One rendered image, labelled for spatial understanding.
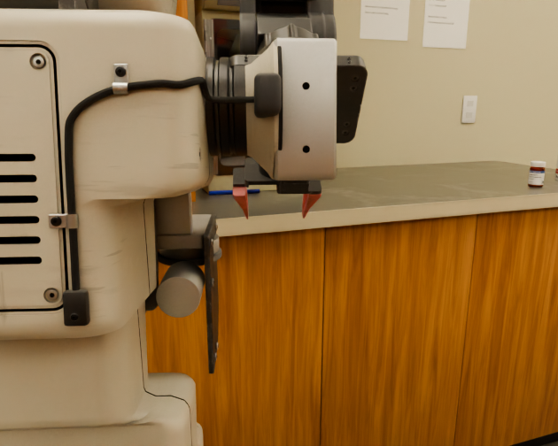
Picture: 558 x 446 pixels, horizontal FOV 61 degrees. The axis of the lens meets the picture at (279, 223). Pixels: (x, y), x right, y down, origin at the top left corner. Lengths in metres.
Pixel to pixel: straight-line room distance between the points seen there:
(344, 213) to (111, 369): 0.79
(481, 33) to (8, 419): 2.12
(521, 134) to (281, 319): 1.61
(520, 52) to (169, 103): 2.17
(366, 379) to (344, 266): 0.34
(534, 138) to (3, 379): 2.33
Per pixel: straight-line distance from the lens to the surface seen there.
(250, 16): 0.54
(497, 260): 1.48
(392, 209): 1.19
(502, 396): 1.72
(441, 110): 2.15
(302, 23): 0.52
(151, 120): 0.33
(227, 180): 1.32
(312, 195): 0.76
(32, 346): 0.45
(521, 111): 2.43
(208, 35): 1.30
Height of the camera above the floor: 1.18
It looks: 14 degrees down
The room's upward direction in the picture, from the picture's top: straight up
